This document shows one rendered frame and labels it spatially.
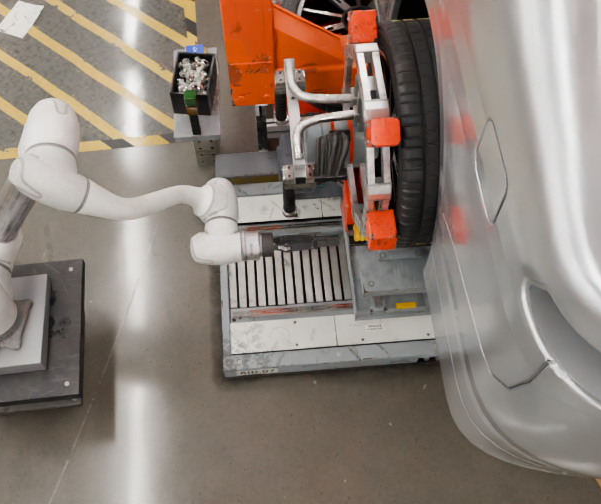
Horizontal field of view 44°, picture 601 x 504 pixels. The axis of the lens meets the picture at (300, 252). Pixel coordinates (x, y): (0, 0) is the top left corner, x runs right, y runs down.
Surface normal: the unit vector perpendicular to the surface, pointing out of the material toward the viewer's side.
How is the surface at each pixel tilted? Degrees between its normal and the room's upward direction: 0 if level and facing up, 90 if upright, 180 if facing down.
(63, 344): 0
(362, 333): 0
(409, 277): 0
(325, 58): 90
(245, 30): 90
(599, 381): 14
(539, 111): 53
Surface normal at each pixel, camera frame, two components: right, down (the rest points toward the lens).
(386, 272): 0.00, -0.48
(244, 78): 0.08, 0.87
